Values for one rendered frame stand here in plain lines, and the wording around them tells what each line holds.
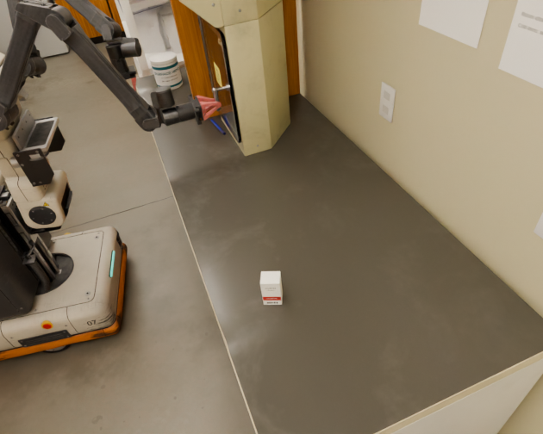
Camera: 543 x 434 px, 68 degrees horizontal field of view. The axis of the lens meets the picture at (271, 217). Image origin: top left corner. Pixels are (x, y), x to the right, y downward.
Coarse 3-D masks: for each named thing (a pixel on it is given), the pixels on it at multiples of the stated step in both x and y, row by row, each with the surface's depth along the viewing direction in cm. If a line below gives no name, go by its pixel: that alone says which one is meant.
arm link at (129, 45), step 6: (102, 30) 152; (108, 30) 151; (108, 36) 152; (120, 36) 159; (126, 42) 154; (132, 42) 154; (138, 42) 156; (126, 48) 154; (132, 48) 154; (138, 48) 156; (126, 54) 156; (132, 54) 156; (138, 54) 156
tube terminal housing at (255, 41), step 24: (240, 0) 120; (264, 0) 126; (240, 24) 124; (264, 24) 129; (240, 48) 128; (264, 48) 133; (240, 72) 133; (264, 72) 136; (240, 96) 138; (264, 96) 142; (288, 96) 161; (240, 120) 144; (264, 120) 148; (288, 120) 166; (240, 144) 154; (264, 144) 154
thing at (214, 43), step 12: (204, 24) 142; (204, 36) 149; (216, 36) 130; (216, 48) 136; (216, 60) 142; (228, 72) 133; (216, 84) 156; (228, 84) 136; (228, 96) 142; (228, 108) 149; (228, 120) 155
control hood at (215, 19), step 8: (184, 0) 114; (192, 0) 115; (200, 0) 116; (208, 0) 116; (216, 0) 117; (192, 8) 116; (200, 8) 117; (208, 8) 118; (216, 8) 119; (208, 16) 119; (216, 16) 120; (216, 24) 121
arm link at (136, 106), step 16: (48, 16) 113; (64, 32) 116; (80, 32) 120; (80, 48) 122; (96, 48) 124; (96, 64) 125; (112, 80) 128; (128, 96) 132; (128, 112) 134; (144, 112) 135; (144, 128) 138
